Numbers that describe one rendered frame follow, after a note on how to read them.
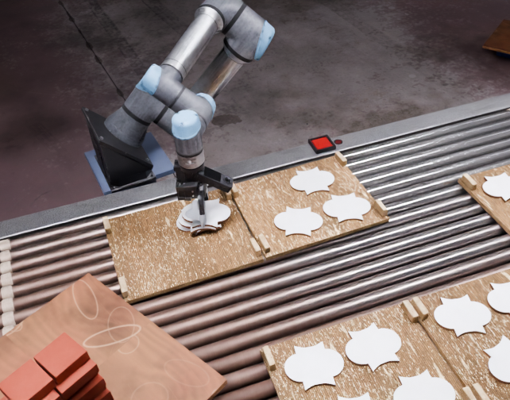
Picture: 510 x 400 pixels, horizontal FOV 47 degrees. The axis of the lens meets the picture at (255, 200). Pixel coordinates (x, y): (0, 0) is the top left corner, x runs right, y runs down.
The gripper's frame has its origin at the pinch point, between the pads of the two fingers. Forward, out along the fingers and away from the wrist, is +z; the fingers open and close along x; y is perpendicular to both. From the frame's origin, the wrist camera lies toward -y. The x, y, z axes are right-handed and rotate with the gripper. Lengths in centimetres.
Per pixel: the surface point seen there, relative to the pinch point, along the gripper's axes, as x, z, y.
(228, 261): 16.4, 4.1, -7.0
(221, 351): 45.2, 6.5, -6.0
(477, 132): -45, 7, -96
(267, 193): -13.0, 4.3, -18.8
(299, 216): -0.8, 3.4, -28.4
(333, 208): -3.8, 3.4, -39.2
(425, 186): -16, 6, -71
